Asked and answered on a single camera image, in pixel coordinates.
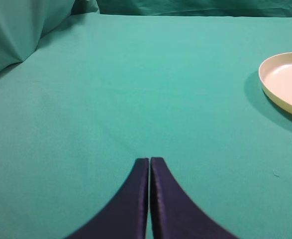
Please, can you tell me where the yellow plastic plate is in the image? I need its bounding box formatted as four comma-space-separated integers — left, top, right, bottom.
258, 52, 292, 115

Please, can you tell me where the green tablecloth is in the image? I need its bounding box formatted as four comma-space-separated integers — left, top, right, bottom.
0, 13, 292, 239

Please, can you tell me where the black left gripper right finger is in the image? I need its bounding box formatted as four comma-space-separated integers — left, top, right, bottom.
150, 157, 236, 239

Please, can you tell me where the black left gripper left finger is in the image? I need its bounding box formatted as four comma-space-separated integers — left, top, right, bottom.
67, 158, 149, 239

